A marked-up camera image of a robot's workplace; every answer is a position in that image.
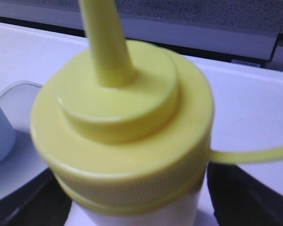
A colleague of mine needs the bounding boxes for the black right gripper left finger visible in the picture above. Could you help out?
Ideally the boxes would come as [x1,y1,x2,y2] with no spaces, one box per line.
[0,169,72,226]

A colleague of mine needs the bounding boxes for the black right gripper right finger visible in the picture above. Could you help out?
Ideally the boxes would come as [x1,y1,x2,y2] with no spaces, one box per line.
[207,162,283,226]

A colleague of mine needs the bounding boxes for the yellow squeeze bottle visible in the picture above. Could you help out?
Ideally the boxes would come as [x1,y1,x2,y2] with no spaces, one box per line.
[31,0,283,226]

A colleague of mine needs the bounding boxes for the silver digital kitchen scale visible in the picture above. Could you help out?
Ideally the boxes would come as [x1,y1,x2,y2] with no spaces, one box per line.
[0,81,47,200]

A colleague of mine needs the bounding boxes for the grey stone counter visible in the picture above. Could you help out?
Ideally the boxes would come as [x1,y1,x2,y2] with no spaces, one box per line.
[0,0,283,71]

